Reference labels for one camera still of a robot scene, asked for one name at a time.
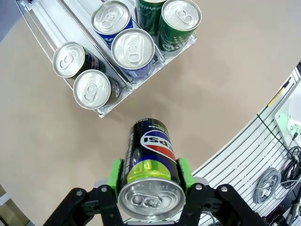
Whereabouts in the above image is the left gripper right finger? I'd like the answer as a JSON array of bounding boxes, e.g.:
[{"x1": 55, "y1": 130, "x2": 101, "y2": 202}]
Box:
[{"x1": 177, "y1": 158, "x2": 266, "y2": 226}]

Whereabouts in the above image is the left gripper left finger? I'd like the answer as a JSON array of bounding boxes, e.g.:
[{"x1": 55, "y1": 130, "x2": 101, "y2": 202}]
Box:
[{"x1": 44, "y1": 159, "x2": 123, "y2": 226}]

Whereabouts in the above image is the black Pepsi can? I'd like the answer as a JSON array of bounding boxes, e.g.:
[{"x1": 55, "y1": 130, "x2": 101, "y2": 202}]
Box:
[
  {"x1": 52, "y1": 41, "x2": 106, "y2": 79},
  {"x1": 72, "y1": 70, "x2": 123, "y2": 110},
  {"x1": 117, "y1": 117, "x2": 186, "y2": 217}
]

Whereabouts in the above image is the white slatted aluminium base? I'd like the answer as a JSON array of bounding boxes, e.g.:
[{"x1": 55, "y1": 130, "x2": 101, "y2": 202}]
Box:
[{"x1": 191, "y1": 67, "x2": 301, "y2": 212}]

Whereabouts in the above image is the yellow black thin rod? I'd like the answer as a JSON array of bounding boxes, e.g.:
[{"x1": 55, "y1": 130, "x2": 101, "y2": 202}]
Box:
[{"x1": 265, "y1": 81, "x2": 291, "y2": 109}]

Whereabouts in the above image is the blue Pocari Sweat can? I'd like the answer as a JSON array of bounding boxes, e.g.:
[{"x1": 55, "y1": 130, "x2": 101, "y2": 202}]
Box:
[
  {"x1": 91, "y1": 0, "x2": 134, "y2": 47},
  {"x1": 111, "y1": 27, "x2": 156, "y2": 80}
]

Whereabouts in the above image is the green Chilsung cider can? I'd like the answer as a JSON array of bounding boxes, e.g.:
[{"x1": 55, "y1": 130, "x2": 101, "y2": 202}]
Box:
[
  {"x1": 158, "y1": 0, "x2": 202, "y2": 53},
  {"x1": 135, "y1": 0, "x2": 166, "y2": 36}
]

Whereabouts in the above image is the grey coiled cable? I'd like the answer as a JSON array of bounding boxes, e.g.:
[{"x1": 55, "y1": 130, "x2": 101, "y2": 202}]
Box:
[{"x1": 253, "y1": 167, "x2": 283, "y2": 204}]

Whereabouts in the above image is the black cable bundle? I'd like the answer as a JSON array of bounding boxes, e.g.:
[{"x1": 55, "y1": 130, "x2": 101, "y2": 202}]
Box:
[{"x1": 281, "y1": 145, "x2": 301, "y2": 189}]

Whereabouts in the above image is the white wire can dispenser rack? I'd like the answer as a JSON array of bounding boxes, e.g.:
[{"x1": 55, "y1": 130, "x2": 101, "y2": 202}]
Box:
[{"x1": 15, "y1": 0, "x2": 197, "y2": 118}]

